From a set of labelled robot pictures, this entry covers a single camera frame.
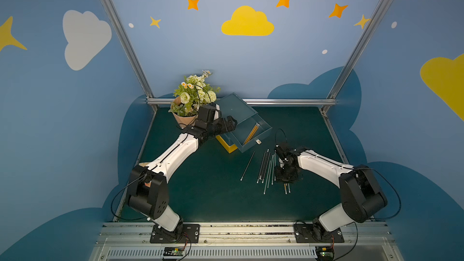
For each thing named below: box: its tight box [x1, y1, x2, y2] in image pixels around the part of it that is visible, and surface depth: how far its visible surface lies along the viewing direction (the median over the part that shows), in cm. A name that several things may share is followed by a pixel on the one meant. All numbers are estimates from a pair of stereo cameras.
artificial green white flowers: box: [167, 70, 222, 118], surface depth 91 cm
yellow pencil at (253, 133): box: [245, 123, 261, 145], surface depth 92 cm
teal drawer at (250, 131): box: [228, 113, 273, 153], surface depth 90 cm
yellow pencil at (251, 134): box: [244, 122, 258, 145], surface depth 90 cm
